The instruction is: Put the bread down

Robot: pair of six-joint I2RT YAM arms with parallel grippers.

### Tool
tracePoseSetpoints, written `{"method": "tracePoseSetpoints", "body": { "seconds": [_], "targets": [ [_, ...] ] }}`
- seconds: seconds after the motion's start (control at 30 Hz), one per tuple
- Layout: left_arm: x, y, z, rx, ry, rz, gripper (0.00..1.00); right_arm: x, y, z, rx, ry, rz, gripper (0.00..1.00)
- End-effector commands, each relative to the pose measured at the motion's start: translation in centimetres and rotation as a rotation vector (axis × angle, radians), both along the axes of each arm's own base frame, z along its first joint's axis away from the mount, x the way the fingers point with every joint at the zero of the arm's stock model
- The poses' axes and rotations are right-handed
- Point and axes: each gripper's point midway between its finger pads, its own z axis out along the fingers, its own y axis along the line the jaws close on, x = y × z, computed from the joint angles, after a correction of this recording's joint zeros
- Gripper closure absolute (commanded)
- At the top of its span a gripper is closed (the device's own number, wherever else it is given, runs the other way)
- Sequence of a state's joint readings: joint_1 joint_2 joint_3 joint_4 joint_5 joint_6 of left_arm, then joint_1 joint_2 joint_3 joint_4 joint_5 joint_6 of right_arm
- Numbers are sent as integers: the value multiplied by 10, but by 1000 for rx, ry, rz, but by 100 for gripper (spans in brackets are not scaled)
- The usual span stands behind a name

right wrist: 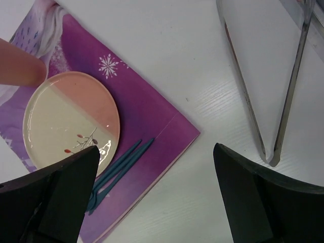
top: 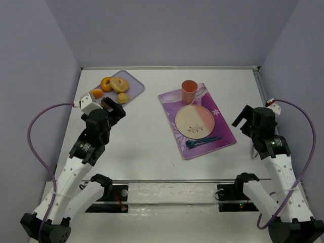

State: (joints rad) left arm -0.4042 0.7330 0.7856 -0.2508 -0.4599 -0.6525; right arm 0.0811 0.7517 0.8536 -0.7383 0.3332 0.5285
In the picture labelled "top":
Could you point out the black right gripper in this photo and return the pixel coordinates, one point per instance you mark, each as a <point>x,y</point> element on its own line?
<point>246,124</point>

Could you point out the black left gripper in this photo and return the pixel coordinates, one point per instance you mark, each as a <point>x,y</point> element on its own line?
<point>115,111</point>

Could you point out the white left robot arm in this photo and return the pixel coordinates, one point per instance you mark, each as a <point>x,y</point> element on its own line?
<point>52,220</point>

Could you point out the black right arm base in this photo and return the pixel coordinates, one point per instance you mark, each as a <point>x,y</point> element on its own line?
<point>230,201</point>

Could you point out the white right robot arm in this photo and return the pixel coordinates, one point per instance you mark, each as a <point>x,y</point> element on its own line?
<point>289,218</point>

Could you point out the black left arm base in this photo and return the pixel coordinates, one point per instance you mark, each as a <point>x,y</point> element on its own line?
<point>113,201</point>

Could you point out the brown chocolate bread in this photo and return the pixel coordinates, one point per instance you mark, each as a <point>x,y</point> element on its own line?
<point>104,104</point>

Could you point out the small round bread roll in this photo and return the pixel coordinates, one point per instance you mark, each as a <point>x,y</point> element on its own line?
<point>123,98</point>

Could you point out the orange croissant bread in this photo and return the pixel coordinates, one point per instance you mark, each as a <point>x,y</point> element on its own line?
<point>97,93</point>

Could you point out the orange glazed donut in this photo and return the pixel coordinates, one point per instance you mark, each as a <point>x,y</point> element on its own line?
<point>105,84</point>

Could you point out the beige bagel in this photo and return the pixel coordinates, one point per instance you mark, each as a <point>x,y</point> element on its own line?
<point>119,85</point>

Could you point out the translucent purple tray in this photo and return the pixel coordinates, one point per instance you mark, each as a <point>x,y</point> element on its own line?
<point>135,87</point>

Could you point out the cream and pink plate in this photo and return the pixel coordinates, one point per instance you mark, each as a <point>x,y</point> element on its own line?
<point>194,122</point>

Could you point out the purple floral placemat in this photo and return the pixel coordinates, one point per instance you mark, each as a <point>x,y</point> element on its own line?
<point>220,137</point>

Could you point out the blue plastic fork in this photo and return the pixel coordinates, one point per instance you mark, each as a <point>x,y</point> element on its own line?
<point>202,141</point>

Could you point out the blue plastic spoon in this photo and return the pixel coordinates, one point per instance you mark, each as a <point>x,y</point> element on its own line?
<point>197,145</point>

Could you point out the pink plastic cup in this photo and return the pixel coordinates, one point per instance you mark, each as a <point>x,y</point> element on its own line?
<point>189,88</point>

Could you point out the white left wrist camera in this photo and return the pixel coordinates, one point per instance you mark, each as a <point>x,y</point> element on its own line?
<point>88,103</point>

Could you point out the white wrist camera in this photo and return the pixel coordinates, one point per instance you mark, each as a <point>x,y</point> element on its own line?
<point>271,104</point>
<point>88,103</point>

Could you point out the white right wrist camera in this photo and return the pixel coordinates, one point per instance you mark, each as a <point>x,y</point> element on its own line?
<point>271,104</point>

